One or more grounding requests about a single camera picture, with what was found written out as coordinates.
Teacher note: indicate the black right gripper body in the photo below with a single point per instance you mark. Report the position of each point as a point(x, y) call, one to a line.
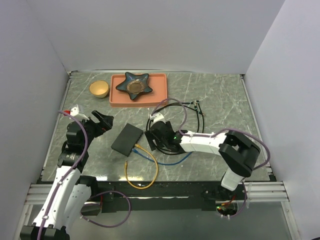
point(162, 142)

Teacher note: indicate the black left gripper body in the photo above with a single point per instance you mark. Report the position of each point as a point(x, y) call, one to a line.
point(92, 130)

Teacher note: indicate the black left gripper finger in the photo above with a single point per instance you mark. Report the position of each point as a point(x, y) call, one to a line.
point(106, 125)
point(107, 119)

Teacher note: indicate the black network switch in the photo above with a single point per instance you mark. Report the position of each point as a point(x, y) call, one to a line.
point(126, 140)

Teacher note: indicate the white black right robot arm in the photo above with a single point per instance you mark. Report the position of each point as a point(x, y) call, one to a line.
point(236, 149)

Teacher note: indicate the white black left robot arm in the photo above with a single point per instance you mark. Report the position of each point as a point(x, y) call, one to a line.
point(70, 189)

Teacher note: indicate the yellow wooden bowl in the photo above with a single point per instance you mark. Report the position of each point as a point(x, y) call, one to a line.
point(99, 89)

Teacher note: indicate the blue star-shaped dish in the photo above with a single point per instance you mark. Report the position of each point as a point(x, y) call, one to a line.
point(134, 85)

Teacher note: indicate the salmon pink tray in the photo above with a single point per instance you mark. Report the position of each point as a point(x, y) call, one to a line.
point(121, 99)

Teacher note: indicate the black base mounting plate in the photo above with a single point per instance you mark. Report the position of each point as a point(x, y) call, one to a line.
point(162, 195)

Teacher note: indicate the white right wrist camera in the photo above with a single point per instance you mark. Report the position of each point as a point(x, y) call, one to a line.
point(157, 117)

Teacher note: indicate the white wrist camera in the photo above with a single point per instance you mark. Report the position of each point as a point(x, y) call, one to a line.
point(77, 112)
point(157, 117)

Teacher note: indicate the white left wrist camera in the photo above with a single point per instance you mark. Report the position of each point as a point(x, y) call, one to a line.
point(77, 112)

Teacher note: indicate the aluminium frame rail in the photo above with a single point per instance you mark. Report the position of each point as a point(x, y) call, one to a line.
point(259, 192)

